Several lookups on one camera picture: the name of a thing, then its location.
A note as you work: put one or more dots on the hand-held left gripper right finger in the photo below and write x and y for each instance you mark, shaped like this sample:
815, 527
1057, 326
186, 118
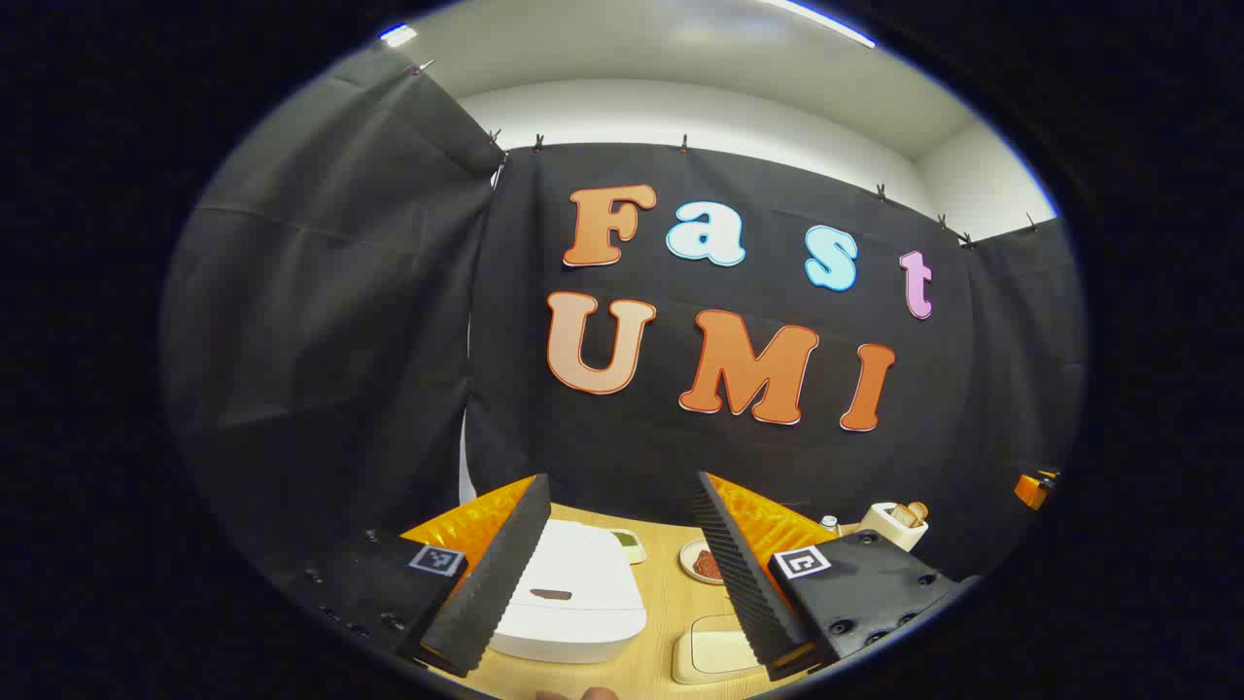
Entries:
748, 583

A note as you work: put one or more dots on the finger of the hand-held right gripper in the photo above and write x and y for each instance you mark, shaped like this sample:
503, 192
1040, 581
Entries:
1032, 489

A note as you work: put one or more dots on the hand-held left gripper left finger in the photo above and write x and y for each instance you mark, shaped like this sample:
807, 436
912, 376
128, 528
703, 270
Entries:
496, 583

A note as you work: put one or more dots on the white rice cooker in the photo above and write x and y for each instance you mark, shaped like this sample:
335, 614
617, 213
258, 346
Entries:
583, 583

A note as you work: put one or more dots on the cream chopstick holder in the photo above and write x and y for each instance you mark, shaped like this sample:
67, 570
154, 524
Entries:
880, 525

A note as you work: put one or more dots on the cream rectangular rice container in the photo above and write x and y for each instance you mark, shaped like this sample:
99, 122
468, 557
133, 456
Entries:
714, 651

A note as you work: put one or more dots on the red meat piece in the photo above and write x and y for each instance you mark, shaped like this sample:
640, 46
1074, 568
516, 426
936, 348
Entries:
708, 565

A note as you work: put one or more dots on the white round plate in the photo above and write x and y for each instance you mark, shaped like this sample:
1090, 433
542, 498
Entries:
687, 559

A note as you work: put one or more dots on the white bottle with green label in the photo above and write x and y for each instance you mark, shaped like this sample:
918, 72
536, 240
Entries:
829, 525

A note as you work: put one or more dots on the white divided bean tray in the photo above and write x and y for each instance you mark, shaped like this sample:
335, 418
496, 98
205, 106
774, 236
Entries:
628, 542

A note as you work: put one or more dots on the black backdrop cloth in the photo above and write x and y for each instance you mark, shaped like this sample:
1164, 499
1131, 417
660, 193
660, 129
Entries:
340, 340

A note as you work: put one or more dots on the small ceiling light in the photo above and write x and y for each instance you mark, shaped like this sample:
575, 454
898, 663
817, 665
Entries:
397, 35

